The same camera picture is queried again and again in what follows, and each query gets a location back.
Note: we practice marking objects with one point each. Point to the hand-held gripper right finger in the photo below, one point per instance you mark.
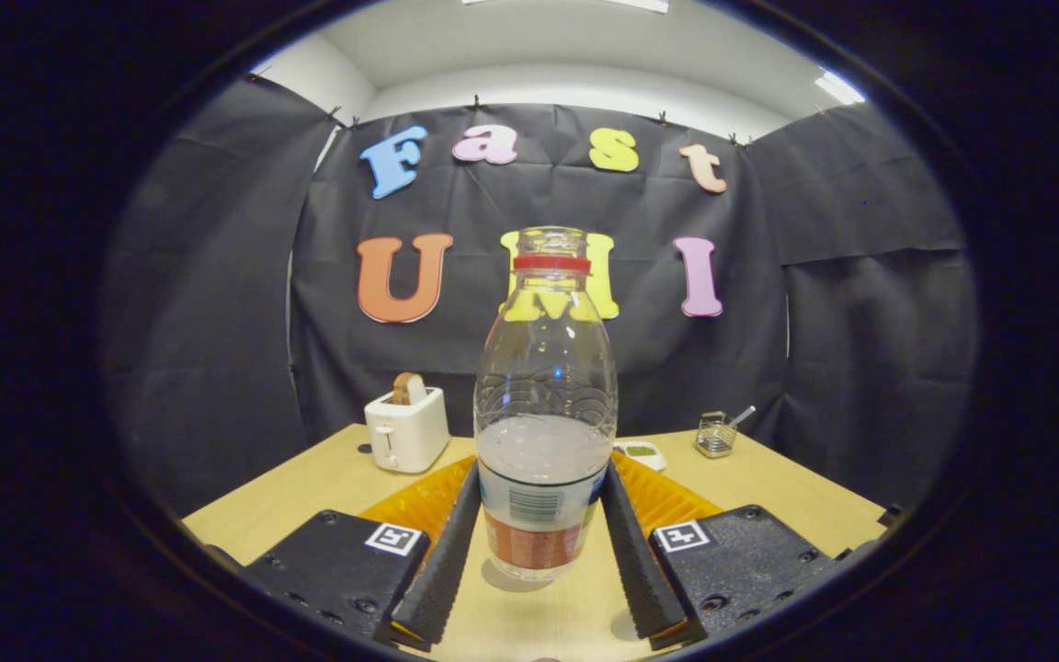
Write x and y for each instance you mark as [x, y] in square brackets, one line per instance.
[640, 570]

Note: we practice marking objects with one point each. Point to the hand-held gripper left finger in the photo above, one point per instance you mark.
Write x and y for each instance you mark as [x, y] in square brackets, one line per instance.
[442, 570]

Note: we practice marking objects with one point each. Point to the clear plastic juice bottle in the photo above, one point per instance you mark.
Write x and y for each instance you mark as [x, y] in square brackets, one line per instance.
[543, 441]

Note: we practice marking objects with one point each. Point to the white condiment tray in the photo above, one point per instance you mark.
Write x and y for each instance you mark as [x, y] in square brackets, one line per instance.
[642, 453]

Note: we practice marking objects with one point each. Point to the wooden table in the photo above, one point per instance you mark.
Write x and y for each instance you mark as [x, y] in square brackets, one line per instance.
[327, 487]

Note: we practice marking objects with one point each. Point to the white toaster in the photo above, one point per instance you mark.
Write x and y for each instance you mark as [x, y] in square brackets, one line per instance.
[410, 432]

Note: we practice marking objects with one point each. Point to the slice of toast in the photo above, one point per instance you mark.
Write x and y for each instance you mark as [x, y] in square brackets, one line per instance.
[408, 390]

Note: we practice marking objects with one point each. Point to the white spoon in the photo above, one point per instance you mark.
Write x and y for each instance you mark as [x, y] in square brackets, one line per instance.
[743, 416]

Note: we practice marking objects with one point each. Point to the black backdrop cloth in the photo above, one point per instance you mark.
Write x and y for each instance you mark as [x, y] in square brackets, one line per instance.
[217, 276]

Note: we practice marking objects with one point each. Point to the small ceiling light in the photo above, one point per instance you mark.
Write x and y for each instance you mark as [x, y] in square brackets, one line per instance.
[837, 87]

